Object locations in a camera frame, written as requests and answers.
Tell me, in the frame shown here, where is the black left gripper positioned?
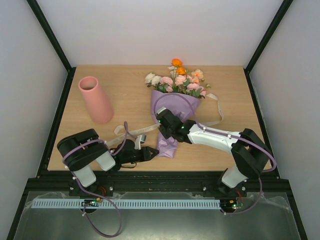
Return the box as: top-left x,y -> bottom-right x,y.
121,146 -> 160,164

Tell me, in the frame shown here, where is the cream ribbon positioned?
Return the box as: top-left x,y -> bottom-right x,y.
104,93 -> 224,147

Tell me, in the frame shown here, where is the purple flower bouquet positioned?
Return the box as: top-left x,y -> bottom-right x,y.
144,58 -> 207,159

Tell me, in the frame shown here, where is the pink cylindrical vase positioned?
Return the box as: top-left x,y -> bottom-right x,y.
78,76 -> 114,124

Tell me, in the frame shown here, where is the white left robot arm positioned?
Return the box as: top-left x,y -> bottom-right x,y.
57,128 -> 159,187

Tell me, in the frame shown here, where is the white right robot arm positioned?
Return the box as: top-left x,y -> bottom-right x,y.
155,107 -> 275,196

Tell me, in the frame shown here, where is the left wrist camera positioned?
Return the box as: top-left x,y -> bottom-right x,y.
135,134 -> 147,144

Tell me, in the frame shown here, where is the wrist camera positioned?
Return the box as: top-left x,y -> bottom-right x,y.
135,134 -> 147,144
156,107 -> 167,115

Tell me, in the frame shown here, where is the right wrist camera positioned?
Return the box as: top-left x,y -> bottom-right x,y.
156,107 -> 167,115

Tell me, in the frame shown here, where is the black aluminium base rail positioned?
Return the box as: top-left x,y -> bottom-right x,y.
23,170 -> 292,199

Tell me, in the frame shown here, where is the white slotted cable duct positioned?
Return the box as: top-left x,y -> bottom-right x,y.
31,198 -> 221,210

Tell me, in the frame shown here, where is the right black frame post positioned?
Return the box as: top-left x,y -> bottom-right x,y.
245,0 -> 295,73

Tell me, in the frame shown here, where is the black frame post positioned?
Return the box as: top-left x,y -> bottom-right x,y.
245,0 -> 295,73
26,0 -> 76,73

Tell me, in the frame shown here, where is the left black frame post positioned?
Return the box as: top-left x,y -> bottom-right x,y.
26,0 -> 76,73

